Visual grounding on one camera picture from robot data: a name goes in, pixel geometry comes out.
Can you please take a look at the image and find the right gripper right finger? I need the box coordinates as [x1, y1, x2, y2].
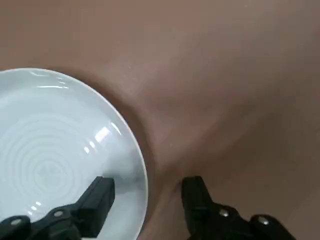
[181, 175, 296, 240]

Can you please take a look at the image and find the white round plate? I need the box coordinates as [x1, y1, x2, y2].
[0, 67, 149, 240]

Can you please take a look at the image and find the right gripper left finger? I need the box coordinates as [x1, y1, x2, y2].
[0, 176, 116, 240]

